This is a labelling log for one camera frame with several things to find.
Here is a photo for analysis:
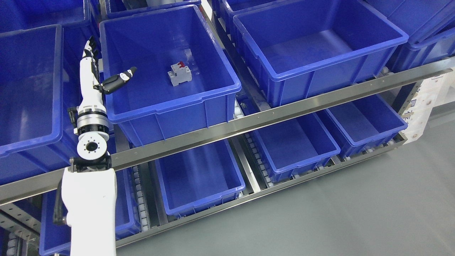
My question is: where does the blue bin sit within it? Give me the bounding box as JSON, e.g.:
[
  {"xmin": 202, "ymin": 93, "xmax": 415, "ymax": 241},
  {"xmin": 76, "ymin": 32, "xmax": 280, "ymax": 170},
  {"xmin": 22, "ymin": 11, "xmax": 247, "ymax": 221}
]
[
  {"xmin": 100, "ymin": 5, "xmax": 242, "ymax": 147},
  {"xmin": 0, "ymin": 0, "xmax": 99, "ymax": 36},
  {"xmin": 101, "ymin": 0, "xmax": 201, "ymax": 20},
  {"xmin": 155, "ymin": 139, "xmax": 246, "ymax": 219},
  {"xmin": 0, "ymin": 25, "xmax": 81, "ymax": 185},
  {"xmin": 250, "ymin": 113, "xmax": 340, "ymax": 183},
  {"xmin": 233, "ymin": 0, "xmax": 408, "ymax": 108},
  {"xmin": 316, "ymin": 94, "xmax": 408, "ymax": 158},
  {"xmin": 39, "ymin": 164, "xmax": 141, "ymax": 256}
]

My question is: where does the blue bin right upper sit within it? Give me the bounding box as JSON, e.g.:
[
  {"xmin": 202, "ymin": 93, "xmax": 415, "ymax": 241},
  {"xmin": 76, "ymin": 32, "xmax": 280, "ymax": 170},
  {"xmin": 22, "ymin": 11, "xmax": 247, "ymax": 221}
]
[{"xmin": 233, "ymin": 0, "xmax": 408, "ymax": 108}]

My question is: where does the blue bin left upper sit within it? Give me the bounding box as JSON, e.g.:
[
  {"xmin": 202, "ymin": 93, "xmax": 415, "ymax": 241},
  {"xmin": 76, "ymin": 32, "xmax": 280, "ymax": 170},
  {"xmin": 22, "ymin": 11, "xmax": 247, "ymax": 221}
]
[{"xmin": 0, "ymin": 25, "xmax": 81, "ymax": 185}]

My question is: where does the white printed board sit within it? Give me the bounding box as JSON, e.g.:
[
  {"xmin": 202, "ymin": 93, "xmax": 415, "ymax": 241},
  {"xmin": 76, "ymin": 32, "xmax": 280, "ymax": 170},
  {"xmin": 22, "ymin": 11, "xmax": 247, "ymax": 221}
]
[{"xmin": 401, "ymin": 71, "xmax": 455, "ymax": 144}]

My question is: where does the blue bin lower far right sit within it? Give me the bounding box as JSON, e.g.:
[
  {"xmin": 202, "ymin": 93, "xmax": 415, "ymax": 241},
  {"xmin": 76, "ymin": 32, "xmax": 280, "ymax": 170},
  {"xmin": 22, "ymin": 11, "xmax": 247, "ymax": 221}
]
[{"xmin": 316, "ymin": 94, "xmax": 408, "ymax": 158}]

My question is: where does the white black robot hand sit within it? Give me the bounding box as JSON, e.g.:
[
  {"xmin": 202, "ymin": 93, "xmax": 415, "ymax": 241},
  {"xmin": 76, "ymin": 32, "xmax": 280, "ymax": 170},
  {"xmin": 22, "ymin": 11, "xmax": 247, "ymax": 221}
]
[{"xmin": 77, "ymin": 36, "xmax": 137, "ymax": 114}]

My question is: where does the blue bin centre upper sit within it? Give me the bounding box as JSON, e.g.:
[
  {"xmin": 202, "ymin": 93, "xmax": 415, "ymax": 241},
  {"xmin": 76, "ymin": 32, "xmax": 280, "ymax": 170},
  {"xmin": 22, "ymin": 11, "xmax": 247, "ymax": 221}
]
[{"xmin": 100, "ymin": 5, "xmax": 242, "ymax": 147}]

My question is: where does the steel shelf rack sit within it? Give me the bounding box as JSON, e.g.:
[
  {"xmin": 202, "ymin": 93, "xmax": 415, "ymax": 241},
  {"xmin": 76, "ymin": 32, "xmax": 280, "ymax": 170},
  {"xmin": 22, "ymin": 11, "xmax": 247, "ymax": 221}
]
[{"xmin": 0, "ymin": 0, "xmax": 455, "ymax": 256}]

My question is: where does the grey red circuit breaker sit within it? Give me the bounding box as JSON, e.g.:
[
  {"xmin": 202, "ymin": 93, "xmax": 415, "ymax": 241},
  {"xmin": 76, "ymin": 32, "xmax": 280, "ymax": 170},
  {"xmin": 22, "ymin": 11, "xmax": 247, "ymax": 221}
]
[{"xmin": 167, "ymin": 61, "xmax": 192, "ymax": 86}]

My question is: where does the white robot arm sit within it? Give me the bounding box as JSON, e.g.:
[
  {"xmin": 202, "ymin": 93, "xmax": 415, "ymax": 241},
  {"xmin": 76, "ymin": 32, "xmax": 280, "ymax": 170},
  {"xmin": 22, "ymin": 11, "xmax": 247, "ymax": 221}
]
[{"xmin": 53, "ymin": 105, "xmax": 117, "ymax": 256}]

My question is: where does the blue bin top right corner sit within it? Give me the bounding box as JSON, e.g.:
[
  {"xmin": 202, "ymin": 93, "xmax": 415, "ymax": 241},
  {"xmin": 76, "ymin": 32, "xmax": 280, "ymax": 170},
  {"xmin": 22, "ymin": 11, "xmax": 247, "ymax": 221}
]
[{"xmin": 368, "ymin": 0, "xmax": 455, "ymax": 73}]

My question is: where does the blue bin top centre back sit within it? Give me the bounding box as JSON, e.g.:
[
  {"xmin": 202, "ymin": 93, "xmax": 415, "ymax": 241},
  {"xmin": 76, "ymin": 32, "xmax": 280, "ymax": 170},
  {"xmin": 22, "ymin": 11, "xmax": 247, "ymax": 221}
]
[{"xmin": 101, "ymin": 0, "xmax": 201, "ymax": 20}]

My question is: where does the blue bin lower centre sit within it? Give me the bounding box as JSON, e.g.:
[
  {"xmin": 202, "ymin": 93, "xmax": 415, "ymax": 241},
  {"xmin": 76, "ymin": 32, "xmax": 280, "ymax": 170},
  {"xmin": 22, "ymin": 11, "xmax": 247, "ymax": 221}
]
[{"xmin": 155, "ymin": 139, "xmax": 246, "ymax": 219}]

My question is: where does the blue bin lower middle right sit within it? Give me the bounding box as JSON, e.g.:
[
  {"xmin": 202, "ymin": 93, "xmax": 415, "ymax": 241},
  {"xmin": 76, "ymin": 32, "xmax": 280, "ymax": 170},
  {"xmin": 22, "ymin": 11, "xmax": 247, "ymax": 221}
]
[{"xmin": 250, "ymin": 113, "xmax": 340, "ymax": 183}]

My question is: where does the blue bin lower left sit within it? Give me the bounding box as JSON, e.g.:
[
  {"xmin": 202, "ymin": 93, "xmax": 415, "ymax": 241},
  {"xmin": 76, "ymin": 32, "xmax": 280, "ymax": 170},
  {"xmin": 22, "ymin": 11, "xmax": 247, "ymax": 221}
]
[{"xmin": 39, "ymin": 164, "xmax": 141, "ymax": 256}]

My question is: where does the blue bin top left back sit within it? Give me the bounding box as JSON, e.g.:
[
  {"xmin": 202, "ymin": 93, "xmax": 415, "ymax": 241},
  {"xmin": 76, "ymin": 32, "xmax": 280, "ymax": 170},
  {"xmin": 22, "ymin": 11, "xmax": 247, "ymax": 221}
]
[{"xmin": 0, "ymin": 0, "xmax": 99, "ymax": 36}]

